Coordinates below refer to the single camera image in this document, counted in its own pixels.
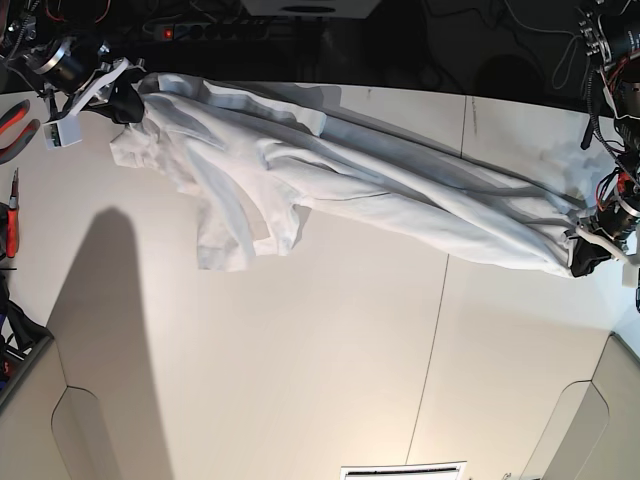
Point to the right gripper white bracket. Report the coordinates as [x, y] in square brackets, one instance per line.
[108, 89]

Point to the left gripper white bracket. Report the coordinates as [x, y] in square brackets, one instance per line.
[591, 247]

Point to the white t-shirt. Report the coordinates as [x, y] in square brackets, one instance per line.
[252, 161]

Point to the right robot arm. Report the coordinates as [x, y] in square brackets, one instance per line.
[32, 43]

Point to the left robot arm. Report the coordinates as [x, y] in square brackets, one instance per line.
[610, 32]

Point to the white vent panel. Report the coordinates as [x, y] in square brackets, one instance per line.
[437, 471]

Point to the dark bag at edge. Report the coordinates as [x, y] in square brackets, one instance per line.
[21, 339]

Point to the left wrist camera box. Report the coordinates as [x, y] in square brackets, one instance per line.
[630, 275]

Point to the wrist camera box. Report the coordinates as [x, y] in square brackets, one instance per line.
[630, 275]
[62, 133]

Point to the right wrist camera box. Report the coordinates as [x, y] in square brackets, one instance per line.
[62, 133]

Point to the red handled screwdriver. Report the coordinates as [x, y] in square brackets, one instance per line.
[12, 235]

